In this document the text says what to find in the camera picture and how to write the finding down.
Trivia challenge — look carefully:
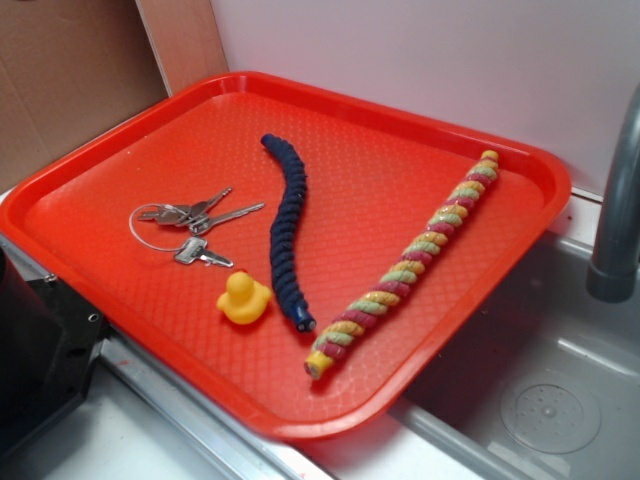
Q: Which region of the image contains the red plastic tray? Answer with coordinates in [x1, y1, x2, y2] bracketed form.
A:
[1, 73, 571, 441]

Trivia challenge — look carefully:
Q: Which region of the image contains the yellow rubber duck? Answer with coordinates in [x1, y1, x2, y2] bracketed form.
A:
[216, 271, 273, 325]

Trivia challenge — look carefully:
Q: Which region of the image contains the long silver key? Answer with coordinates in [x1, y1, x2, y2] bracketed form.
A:
[188, 202, 265, 236]

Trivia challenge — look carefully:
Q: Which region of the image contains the square-head silver key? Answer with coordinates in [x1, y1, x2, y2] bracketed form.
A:
[173, 236, 234, 268]

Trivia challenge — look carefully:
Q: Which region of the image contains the silver key with dark head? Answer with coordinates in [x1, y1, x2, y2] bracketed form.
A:
[189, 187, 233, 219]

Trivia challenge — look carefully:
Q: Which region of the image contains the small silver key left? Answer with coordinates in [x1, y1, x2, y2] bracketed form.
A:
[137, 205, 191, 226]

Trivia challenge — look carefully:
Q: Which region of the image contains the toy sink basin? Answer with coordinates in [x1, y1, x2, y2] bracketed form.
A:
[303, 234, 639, 479]

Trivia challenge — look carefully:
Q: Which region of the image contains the grey metal faucet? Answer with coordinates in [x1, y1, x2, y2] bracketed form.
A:
[586, 90, 639, 303]

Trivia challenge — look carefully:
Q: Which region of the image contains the brown cardboard panel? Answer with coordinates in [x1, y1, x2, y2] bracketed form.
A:
[1, 1, 228, 191]

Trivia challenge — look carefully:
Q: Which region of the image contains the dark blue twisted rope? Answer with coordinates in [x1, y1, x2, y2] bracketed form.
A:
[260, 132, 318, 334]

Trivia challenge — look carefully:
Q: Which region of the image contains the multicolour twisted rope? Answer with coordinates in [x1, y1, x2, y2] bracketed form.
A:
[303, 149, 500, 380]

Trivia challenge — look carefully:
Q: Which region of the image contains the silver key ring wire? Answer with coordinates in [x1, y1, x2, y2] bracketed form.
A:
[128, 202, 193, 253]

